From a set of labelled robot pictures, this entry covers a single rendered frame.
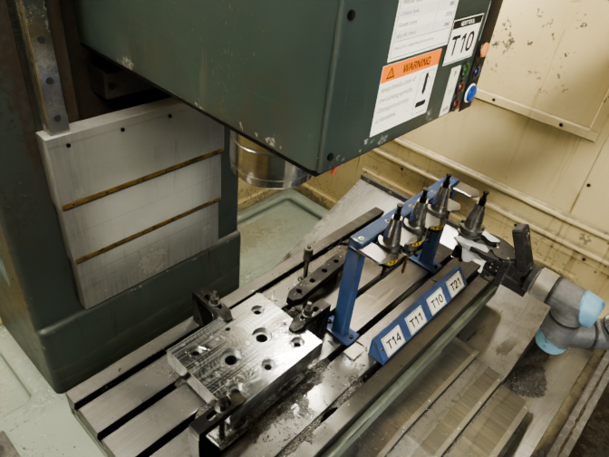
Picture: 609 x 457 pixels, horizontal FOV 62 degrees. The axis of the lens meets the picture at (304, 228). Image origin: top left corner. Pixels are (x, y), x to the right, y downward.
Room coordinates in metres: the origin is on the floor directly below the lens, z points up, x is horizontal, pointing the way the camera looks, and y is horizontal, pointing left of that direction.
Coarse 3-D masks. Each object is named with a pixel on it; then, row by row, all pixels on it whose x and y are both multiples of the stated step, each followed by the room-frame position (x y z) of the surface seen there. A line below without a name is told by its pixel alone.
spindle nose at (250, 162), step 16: (240, 144) 0.77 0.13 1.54; (256, 144) 0.75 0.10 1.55; (240, 160) 0.77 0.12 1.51; (256, 160) 0.75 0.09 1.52; (272, 160) 0.75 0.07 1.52; (240, 176) 0.77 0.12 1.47; (256, 176) 0.75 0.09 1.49; (272, 176) 0.75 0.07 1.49; (288, 176) 0.76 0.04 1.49; (304, 176) 0.78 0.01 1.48
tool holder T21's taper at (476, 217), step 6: (486, 204) 1.07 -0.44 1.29; (474, 210) 1.07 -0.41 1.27; (480, 210) 1.06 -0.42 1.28; (468, 216) 1.08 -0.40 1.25; (474, 216) 1.06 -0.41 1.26; (480, 216) 1.06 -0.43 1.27; (468, 222) 1.06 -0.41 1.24; (474, 222) 1.06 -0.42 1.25; (480, 222) 1.06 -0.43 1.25; (474, 228) 1.05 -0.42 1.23; (480, 228) 1.06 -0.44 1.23
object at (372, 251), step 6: (366, 246) 0.95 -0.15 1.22; (372, 246) 0.95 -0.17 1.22; (378, 246) 0.96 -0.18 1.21; (360, 252) 0.92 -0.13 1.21; (366, 252) 0.92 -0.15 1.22; (372, 252) 0.93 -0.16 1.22; (378, 252) 0.93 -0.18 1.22; (384, 252) 0.93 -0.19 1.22; (372, 258) 0.90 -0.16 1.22; (378, 258) 0.91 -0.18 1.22; (384, 258) 0.91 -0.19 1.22; (390, 258) 0.91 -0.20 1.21; (378, 264) 0.89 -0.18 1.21
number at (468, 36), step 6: (468, 30) 0.87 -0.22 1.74; (474, 30) 0.88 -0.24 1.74; (462, 36) 0.86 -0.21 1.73; (468, 36) 0.87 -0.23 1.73; (474, 36) 0.89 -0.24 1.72; (462, 42) 0.86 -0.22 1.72; (468, 42) 0.88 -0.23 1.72; (462, 48) 0.87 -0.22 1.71; (468, 48) 0.88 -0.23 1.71; (456, 54) 0.85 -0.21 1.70; (462, 54) 0.87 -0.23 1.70
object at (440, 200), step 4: (440, 184) 1.14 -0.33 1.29; (440, 188) 1.14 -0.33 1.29; (444, 188) 1.13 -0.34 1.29; (448, 188) 1.13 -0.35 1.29; (440, 192) 1.13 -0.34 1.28; (444, 192) 1.13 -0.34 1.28; (448, 192) 1.13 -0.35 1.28; (436, 196) 1.14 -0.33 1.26; (440, 196) 1.13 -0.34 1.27; (444, 196) 1.13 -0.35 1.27; (448, 196) 1.13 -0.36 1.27; (432, 200) 1.15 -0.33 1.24; (436, 200) 1.13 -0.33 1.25; (440, 200) 1.12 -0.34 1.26; (444, 200) 1.12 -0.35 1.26; (448, 200) 1.13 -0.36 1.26; (432, 204) 1.13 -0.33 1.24; (436, 204) 1.13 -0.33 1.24; (440, 204) 1.12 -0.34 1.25; (444, 204) 1.12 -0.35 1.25; (448, 204) 1.13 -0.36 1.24; (432, 208) 1.13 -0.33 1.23; (436, 208) 1.12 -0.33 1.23; (440, 208) 1.12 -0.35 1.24; (444, 208) 1.12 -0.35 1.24
